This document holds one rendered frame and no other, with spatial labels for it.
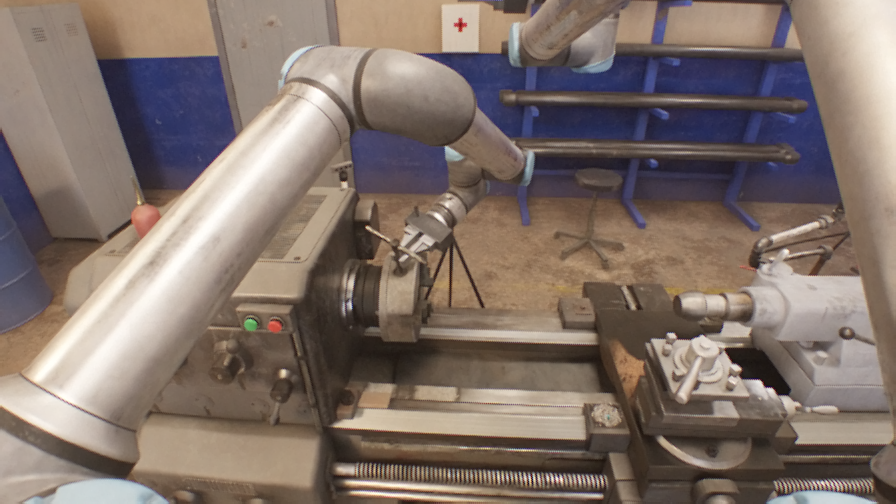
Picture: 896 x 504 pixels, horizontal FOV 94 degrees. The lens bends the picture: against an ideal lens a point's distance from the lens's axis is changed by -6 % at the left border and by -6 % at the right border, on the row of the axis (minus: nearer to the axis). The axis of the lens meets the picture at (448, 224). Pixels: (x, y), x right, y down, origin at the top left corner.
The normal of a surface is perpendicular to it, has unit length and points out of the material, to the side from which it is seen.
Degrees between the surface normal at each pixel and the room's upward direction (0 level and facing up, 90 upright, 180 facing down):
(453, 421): 36
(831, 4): 81
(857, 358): 66
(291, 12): 90
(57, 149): 90
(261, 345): 90
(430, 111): 93
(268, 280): 45
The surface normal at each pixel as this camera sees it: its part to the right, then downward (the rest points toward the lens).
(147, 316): 0.55, -0.29
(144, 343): 0.71, -0.15
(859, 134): -0.99, 0.04
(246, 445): -0.04, -0.48
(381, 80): -0.07, 0.08
